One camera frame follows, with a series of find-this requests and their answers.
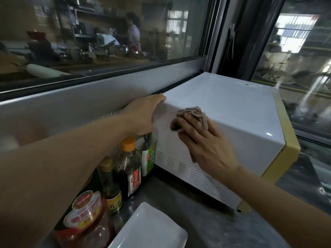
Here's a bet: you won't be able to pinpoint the person's right hand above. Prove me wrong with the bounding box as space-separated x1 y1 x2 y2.
175 113 240 183

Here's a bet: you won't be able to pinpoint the glass window aluminium frame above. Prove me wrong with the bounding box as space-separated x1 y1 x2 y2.
0 0 228 153

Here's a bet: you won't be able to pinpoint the brown cloth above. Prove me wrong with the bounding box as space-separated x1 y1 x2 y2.
170 106 209 163

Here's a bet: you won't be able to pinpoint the wooden kitchen counter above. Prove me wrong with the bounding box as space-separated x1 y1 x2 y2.
0 53 153 74

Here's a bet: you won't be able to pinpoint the dark sauce bottle orange cap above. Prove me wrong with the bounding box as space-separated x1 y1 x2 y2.
113 136 142 201

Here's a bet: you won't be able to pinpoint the white rectangular plate red underside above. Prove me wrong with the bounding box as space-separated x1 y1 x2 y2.
107 202 189 248

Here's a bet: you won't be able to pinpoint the white roller metal ends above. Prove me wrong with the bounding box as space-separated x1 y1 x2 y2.
11 63 72 79

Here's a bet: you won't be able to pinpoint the person's left hand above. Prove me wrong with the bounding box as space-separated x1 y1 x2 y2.
121 93 167 137

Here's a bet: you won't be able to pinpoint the dark red bottle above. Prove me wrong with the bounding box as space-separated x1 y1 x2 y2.
26 31 55 62

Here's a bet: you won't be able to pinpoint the large ketchup bottle orange cap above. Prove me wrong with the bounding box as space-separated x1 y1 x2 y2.
51 167 117 248

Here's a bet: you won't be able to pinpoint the person's right forearm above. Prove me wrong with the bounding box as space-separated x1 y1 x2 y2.
225 166 331 248

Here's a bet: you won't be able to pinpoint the white microwave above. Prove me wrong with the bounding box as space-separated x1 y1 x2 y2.
154 72 301 214

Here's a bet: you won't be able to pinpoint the small glass bottle tan cap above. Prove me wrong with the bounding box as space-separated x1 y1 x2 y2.
98 156 123 217

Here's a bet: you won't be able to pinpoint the person's left forearm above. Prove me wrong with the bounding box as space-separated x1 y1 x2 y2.
0 113 135 248

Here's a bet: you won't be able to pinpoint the clear bottle green label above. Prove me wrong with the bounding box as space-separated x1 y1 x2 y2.
141 125 159 177

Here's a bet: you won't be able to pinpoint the dark metal bowl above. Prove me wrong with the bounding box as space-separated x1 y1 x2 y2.
115 44 130 56

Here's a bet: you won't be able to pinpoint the stainless steel table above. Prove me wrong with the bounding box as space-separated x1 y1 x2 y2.
39 152 319 248

